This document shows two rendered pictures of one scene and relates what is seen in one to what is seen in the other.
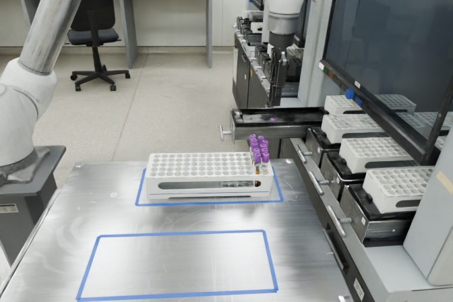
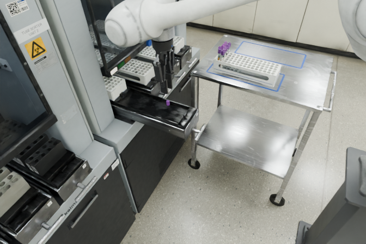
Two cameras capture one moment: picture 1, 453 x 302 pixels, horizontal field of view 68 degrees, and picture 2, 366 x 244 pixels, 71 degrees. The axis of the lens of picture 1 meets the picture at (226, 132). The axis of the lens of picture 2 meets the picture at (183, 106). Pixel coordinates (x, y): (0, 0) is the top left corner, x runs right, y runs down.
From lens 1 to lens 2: 1.71 m
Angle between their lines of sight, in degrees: 101
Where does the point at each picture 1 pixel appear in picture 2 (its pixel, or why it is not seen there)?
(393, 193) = (178, 38)
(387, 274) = (194, 50)
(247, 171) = (231, 55)
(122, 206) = (291, 75)
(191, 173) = (257, 61)
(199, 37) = not seen: outside the picture
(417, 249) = not seen: hidden behind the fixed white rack
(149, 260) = (281, 56)
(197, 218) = not seen: hidden behind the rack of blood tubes
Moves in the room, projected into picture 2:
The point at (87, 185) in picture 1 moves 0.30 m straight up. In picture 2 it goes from (311, 91) to (337, 26)
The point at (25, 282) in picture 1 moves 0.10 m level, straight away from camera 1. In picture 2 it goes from (325, 63) to (337, 74)
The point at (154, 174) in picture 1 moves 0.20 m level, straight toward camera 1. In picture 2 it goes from (276, 67) to (279, 46)
